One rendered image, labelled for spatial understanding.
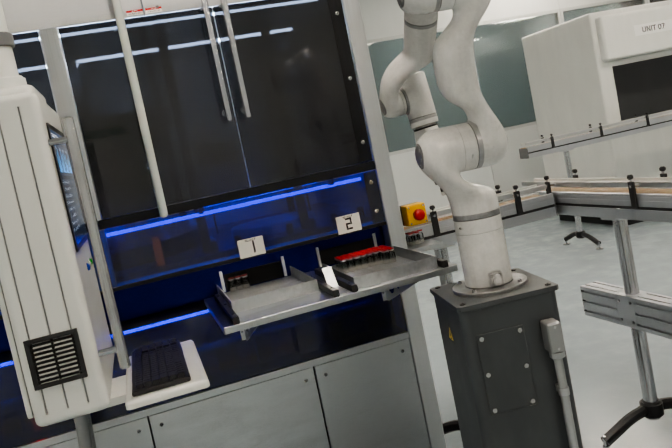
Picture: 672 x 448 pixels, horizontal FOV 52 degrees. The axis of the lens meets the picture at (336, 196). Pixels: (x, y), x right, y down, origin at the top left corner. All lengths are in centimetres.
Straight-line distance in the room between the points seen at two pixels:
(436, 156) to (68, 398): 103
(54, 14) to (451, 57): 121
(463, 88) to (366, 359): 111
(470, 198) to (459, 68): 32
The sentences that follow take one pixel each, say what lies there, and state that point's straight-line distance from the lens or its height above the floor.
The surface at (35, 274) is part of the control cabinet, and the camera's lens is 171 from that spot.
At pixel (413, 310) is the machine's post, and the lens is 247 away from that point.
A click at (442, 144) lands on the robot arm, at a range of 171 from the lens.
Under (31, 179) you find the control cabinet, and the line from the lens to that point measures 169.
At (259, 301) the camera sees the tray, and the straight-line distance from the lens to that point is 203.
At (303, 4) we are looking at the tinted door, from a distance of 238.
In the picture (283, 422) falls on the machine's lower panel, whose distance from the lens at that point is 242.
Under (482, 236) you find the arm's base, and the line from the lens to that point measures 175.
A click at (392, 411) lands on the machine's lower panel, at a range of 253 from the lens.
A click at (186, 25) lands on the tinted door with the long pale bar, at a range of 230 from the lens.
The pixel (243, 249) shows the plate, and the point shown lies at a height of 102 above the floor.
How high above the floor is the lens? 131
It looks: 5 degrees down
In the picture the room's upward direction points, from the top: 12 degrees counter-clockwise
